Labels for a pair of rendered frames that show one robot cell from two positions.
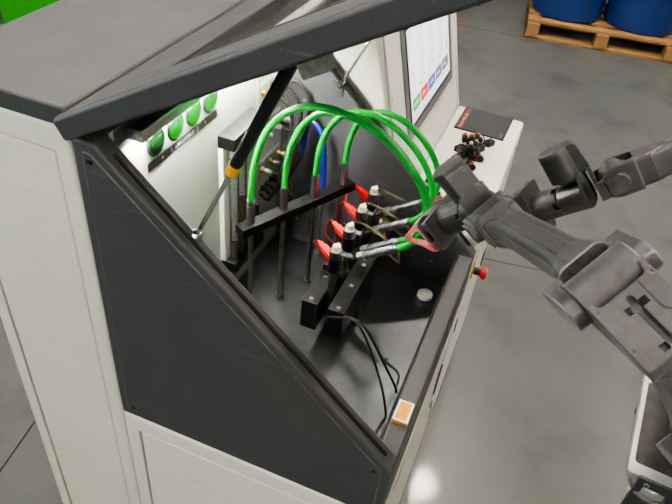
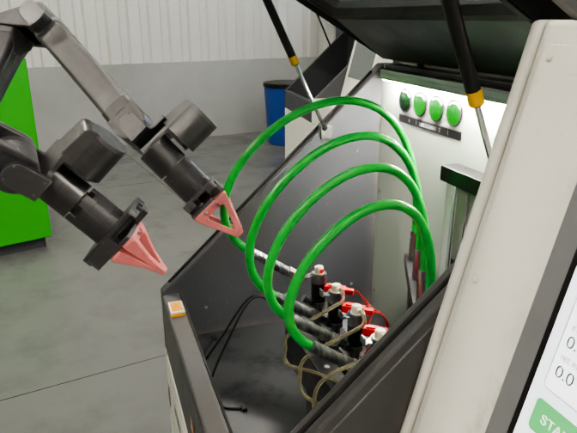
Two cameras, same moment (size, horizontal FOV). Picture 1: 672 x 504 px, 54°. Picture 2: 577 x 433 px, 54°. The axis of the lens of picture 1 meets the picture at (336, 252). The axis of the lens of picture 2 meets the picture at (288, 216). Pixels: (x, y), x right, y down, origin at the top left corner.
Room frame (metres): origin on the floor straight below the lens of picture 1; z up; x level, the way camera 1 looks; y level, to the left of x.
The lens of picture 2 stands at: (1.80, -0.62, 1.55)
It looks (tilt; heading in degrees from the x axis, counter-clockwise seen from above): 19 degrees down; 143
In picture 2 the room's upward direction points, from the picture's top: straight up
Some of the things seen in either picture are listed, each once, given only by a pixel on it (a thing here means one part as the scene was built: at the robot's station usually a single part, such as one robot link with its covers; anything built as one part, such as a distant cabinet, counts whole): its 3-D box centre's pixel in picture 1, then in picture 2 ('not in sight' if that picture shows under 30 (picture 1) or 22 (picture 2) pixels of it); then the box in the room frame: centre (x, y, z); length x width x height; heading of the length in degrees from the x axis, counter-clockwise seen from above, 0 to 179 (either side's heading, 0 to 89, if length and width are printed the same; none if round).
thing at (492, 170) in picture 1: (466, 166); not in sight; (1.68, -0.35, 0.97); 0.70 x 0.22 x 0.03; 162
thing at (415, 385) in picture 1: (425, 362); (198, 403); (0.99, -0.23, 0.87); 0.62 x 0.04 x 0.16; 162
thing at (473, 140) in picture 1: (472, 148); not in sight; (1.72, -0.36, 1.01); 0.23 x 0.11 x 0.06; 162
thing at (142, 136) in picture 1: (221, 72); (457, 88); (1.14, 0.25, 1.43); 0.54 x 0.03 x 0.02; 162
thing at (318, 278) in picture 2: (336, 288); (312, 322); (1.06, -0.01, 1.00); 0.05 x 0.03 x 0.21; 72
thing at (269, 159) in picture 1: (274, 124); not in sight; (1.37, 0.18, 1.20); 0.13 x 0.03 x 0.31; 162
